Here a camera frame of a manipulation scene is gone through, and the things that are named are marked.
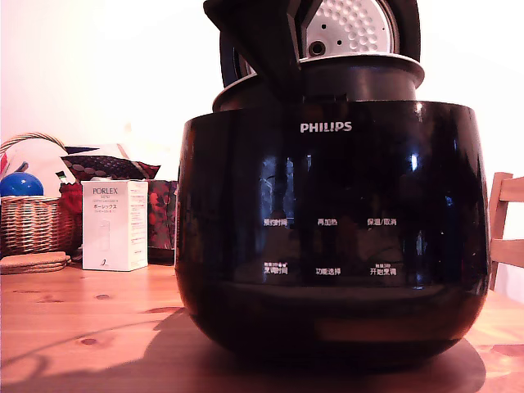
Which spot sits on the blue ball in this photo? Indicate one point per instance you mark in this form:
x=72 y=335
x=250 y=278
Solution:
x=20 y=186

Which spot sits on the red knitted cloth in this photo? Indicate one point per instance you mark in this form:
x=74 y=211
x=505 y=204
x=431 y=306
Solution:
x=71 y=200

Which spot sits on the wooden chair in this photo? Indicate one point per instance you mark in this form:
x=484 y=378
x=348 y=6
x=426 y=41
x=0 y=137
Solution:
x=501 y=229

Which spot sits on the dark dotted fabric pouch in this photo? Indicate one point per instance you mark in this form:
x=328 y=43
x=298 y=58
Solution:
x=110 y=163

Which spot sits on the white Porlex box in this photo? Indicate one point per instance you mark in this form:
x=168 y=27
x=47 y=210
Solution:
x=114 y=229

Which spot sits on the silver dimpled inner lid plate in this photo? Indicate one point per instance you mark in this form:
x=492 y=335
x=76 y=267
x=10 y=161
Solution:
x=356 y=24

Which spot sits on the black rice cooker lid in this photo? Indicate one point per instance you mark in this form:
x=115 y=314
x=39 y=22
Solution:
x=409 y=24

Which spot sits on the white paper fan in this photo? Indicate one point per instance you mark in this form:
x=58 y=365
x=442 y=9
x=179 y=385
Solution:
x=37 y=157

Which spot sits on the red floral fabric bag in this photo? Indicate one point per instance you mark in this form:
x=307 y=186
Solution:
x=161 y=217

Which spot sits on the black Philips rice cooker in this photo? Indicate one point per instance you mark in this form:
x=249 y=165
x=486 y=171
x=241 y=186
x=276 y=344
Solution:
x=327 y=184

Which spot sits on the rice cooker pot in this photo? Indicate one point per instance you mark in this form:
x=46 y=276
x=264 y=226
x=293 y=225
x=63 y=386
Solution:
x=360 y=82

